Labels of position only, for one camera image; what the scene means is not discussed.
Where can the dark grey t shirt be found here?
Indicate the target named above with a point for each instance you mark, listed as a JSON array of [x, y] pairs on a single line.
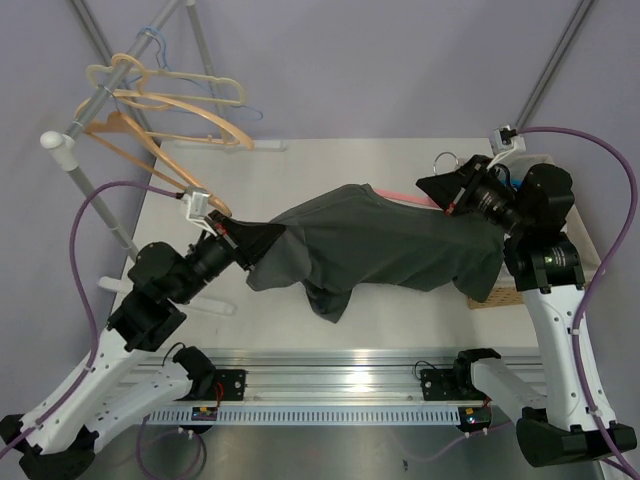
[[352, 235]]

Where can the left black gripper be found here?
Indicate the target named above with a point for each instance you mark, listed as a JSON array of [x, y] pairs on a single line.
[[251, 240]]

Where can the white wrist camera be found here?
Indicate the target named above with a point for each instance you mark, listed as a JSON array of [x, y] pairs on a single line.
[[508, 146], [196, 208]]

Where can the beige wooden hanger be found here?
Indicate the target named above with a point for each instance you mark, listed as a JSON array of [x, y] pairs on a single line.
[[230, 134]]

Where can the wicker laundry basket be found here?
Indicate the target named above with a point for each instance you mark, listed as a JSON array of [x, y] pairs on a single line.
[[504, 292]]

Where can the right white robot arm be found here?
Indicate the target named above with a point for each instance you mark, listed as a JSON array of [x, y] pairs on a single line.
[[573, 421]]

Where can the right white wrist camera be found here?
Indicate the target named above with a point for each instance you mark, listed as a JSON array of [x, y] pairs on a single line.
[[508, 146]]

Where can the pink hanger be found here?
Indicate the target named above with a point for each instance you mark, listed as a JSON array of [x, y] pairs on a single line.
[[444, 162]]

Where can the light blue wire hanger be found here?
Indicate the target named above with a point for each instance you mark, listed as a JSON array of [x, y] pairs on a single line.
[[163, 64]]

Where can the aluminium mounting rail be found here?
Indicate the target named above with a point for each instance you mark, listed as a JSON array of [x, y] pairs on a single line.
[[344, 377]]

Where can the white slotted cable duct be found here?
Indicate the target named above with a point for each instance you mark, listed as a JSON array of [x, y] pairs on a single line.
[[307, 415]]

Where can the metal clothes rack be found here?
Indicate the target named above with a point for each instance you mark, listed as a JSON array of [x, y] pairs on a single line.
[[101, 114]]

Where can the cream plastic hanger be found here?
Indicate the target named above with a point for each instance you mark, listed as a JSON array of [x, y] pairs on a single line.
[[174, 84]]

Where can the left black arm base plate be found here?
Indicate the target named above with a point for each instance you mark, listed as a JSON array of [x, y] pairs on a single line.
[[224, 385]]

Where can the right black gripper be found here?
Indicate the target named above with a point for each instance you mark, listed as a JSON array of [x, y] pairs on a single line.
[[455, 191]]

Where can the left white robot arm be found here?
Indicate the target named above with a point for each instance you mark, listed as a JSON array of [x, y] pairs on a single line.
[[60, 438]]

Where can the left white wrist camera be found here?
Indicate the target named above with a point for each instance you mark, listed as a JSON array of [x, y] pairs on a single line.
[[196, 208]]

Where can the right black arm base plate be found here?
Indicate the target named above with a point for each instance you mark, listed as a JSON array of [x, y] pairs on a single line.
[[442, 385]]

